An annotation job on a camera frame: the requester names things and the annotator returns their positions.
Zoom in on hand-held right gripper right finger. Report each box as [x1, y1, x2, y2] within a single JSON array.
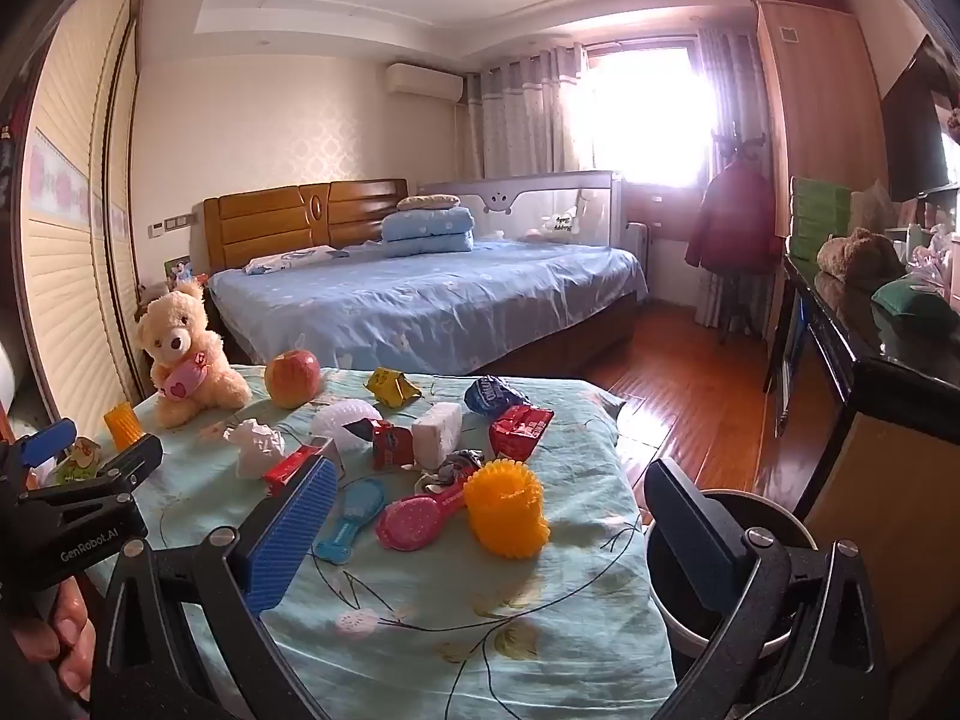
[[643, 456, 890, 720]]

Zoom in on white foam block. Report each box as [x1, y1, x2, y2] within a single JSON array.
[[411, 401, 466, 470]]

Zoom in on folded blue quilt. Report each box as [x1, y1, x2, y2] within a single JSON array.
[[381, 206, 476, 254]]

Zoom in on white trash bin black liner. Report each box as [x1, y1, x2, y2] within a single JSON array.
[[643, 487, 822, 680]]

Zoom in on small red carton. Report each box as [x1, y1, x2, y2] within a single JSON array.
[[371, 420, 415, 472]]

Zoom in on grey bed guard rail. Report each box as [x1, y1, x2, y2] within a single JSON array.
[[416, 170, 623, 250]]

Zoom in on brown plush toy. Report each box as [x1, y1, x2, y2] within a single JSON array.
[[816, 227, 905, 282]]

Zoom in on bed with blue sheet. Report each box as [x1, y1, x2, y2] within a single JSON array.
[[202, 236, 650, 376]]

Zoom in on beige teddy bear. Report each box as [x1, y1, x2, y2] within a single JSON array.
[[135, 281, 252, 430]]

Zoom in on tall wooden wardrobe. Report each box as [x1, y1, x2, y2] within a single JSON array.
[[746, 0, 890, 241]]

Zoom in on crumpled yellow wrapper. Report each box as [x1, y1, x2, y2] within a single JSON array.
[[365, 367, 422, 407]]

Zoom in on blue wrapper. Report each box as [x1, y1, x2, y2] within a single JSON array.
[[463, 375, 532, 417]]

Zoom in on dark green cushion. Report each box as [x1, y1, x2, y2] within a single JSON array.
[[870, 275, 957, 327]]

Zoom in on white air conditioner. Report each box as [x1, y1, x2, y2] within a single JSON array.
[[386, 62, 464, 102]]

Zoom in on red snack packet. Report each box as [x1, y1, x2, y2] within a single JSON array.
[[489, 403, 556, 462]]

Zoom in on person's left hand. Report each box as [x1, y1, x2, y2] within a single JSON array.
[[11, 576, 97, 710]]

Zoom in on crumpled clear plastic bag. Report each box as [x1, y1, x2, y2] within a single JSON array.
[[907, 225, 960, 293]]

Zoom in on cream sliding wardrobe doors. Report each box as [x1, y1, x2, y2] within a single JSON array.
[[15, 0, 147, 421]]

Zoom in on black glossy cabinet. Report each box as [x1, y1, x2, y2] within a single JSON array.
[[761, 251, 960, 541]]

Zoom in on wooden headboard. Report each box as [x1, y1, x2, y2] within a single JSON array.
[[202, 178, 410, 275]]

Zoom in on green floral blanket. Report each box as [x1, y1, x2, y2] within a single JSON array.
[[82, 364, 680, 720]]

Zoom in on dark red coat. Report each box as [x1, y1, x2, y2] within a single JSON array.
[[684, 161, 785, 275]]

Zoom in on grey patterned curtain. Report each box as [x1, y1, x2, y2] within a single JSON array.
[[461, 45, 590, 181], [694, 26, 773, 331]]

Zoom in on crumpled white tissue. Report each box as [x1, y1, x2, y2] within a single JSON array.
[[227, 420, 287, 481]]

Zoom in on white foam fruit net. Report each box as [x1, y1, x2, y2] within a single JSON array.
[[310, 400, 383, 481]]

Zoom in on red apple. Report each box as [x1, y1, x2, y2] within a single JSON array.
[[264, 349, 322, 410]]

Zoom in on printed cloth on bed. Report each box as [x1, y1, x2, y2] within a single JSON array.
[[244, 247, 350, 275]]

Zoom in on black television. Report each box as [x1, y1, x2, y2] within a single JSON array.
[[879, 34, 960, 203]]

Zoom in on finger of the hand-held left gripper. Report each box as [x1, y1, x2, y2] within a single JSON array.
[[19, 418, 78, 468], [19, 433, 164, 511]]

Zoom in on pink hair brush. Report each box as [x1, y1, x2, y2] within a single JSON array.
[[375, 469, 481, 552]]

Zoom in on dark coat rack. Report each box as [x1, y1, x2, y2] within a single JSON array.
[[709, 127, 770, 346]]

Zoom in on yellow spiky cup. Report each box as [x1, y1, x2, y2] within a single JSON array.
[[463, 460, 551, 560]]

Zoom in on flat red wrapper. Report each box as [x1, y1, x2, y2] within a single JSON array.
[[262, 444, 327, 496]]

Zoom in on blue hair brush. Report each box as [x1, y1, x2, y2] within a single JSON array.
[[313, 478, 389, 565]]

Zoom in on crumpled dark wrapper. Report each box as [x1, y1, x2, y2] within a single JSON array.
[[416, 448, 488, 496]]

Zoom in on stack of green boxes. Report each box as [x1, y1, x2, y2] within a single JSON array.
[[787, 176, 852, 263]]

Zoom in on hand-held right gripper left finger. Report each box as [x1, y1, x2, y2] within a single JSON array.
[[88, 456, 338, 720]]

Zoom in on small milk carton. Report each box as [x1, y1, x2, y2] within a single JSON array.
[[52, 436, 106, 485]]

